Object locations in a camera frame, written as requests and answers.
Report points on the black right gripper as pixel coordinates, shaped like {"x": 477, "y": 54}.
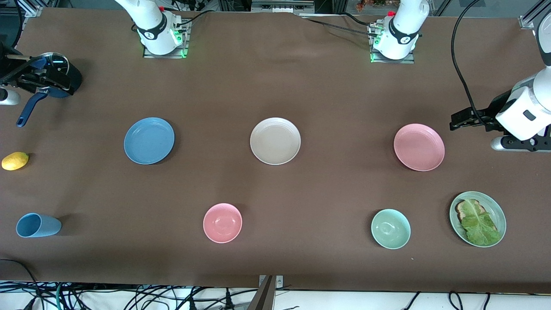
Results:
{"x": 8, "y": 71}

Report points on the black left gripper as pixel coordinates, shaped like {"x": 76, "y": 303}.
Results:
{"x": 494, "y": 111}

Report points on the pink plate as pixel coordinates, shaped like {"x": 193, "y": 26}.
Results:
{"x": 419, "y": 147}

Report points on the blue plate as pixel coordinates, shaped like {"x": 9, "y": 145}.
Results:
{"x": 149, "y": 141}

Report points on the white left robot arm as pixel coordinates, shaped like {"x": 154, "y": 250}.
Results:
{"x": 402, "y": 26}

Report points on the glass lid blue knob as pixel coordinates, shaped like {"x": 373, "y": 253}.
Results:
{"x": 58, "y": 62}

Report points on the dark blue saucepan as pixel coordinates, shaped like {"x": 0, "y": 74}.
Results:
{"x": 76, "y": 79}

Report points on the toast slice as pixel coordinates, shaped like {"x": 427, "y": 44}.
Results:
{"x": 461, "y": 211}

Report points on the yellow lemon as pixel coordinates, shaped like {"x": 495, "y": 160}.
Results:
{"x": 15, "y": 161}

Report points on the green plate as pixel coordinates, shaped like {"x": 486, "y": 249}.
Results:
{"x": 495, "y": 211}

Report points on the green lettuce leaf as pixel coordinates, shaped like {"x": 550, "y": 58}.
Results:
{"x": 480, "y": 228}

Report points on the mint green bowl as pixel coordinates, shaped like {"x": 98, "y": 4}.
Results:
{"x": 391, "y": 229}

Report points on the blue cup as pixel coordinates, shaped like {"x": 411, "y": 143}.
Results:
{"x": 38, "y": 226}

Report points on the brown table cover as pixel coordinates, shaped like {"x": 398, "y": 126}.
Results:
{"x": 327, "y": 193}

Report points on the beige plate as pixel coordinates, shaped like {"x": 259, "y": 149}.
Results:
{"x": 275, "y": 141}

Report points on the grey metal box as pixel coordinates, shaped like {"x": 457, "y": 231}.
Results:
{"x": 282, "y": 5}

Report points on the pink bowl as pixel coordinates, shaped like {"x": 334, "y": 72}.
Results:
{"x": 222, "y": 223}

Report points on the aluminium frame profile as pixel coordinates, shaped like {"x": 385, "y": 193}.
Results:
{"x": 533, "y": 15}
{"x": 34, "y": 10}

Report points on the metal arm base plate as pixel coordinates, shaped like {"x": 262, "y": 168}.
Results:
{"x": 409, "y": 60}
{"x": 181, "y": 54}

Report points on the metal table bracket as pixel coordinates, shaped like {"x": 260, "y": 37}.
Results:
{"x": 280, "y": 280}

